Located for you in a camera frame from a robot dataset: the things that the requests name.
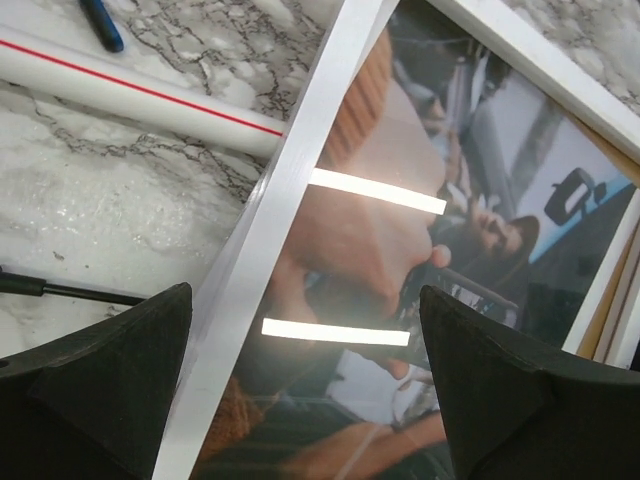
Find white PVC pipe rack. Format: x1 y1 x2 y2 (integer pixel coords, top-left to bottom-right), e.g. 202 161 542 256
1 25 285 158

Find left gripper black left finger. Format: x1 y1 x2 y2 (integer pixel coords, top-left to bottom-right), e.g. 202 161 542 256
1 283 192 479

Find white picture frame with photo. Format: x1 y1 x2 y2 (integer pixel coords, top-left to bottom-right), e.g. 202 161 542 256
153 1 639 479

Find orange handled screwdriver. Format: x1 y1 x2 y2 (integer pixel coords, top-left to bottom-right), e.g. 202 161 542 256
1 271 145 306

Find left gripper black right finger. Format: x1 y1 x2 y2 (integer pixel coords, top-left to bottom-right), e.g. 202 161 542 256
420 286 639 479

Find blue handled pliers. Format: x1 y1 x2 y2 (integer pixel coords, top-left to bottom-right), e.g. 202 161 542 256
78 0 124 53

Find printed photo with mat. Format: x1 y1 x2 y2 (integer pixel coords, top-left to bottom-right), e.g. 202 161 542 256
192 1 637 479

